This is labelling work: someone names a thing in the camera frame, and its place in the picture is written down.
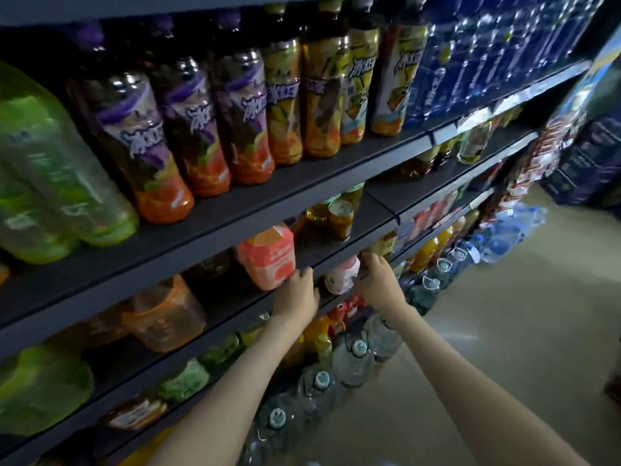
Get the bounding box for person's right hand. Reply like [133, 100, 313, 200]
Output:
[357, 252, 409, 321]

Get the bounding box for person's left hand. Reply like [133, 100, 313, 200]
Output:
[274, 267, 320, 336]

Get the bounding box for white squat drink bottle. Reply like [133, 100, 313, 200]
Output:
[324, 255, 363, 298]

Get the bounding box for pink squat drink bottle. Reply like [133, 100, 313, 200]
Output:
[235, 224, 298, 293]

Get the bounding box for group of large water bottles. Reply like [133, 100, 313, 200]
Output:
[237, 315, 404, 466]

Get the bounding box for small green drink can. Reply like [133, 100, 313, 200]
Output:
[340, 182, 367, 214]

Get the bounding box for dark grey metal shelf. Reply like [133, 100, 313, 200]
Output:
[0, 0, 621, 466]

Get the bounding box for brown tea bottle yellow label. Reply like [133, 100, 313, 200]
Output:
[400, 148, 442, 183]

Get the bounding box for orange squat drink bottle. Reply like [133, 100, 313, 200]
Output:
[121, 274, 209, 354]

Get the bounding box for purple label fruit drink bottle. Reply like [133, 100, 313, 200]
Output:
[144, 14, 233, 199]
[66, 22, 196, 226]

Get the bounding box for row of dark blue sports bottles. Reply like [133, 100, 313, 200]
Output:
[402, 0, 611, 132]

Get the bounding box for person's right forearm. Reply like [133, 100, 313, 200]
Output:
[383, 304, 588, 466]

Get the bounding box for person's left forearm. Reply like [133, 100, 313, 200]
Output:
[150, 320, 307, 466]

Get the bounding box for gold lid metal tin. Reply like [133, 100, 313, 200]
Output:
[325, 197, 356, 243]

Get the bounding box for light blue water bottle pack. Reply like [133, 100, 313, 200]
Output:
[466, 201, 550, 265]

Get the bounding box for hanging red snack packets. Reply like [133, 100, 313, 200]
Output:
[495, 111, 576, 217]

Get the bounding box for stack of blue water packs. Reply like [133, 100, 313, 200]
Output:
[540, 111, 621, 208]

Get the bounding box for blue standing banner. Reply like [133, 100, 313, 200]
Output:
[558, 28, 621, 122]

